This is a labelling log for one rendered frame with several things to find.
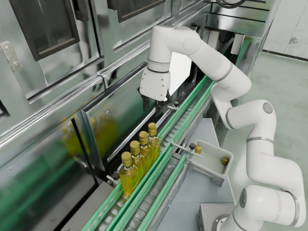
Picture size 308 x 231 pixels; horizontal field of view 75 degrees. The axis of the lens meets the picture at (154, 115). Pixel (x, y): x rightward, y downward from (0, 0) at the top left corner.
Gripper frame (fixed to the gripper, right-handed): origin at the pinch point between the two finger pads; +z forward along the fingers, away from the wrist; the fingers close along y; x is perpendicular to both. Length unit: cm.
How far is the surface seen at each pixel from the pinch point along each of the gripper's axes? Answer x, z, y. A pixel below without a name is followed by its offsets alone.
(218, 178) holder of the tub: 26, 39, 30
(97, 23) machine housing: -12.3, -27.0, -15.4
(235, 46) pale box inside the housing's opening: 106, -14, 6
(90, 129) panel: -18.6, 6.0, -12.5
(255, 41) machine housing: 94, -20, 18
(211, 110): 111, 44, 2
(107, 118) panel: -10.1, 5.5, -12.8
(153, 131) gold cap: 1.5, 10.7, 1.2
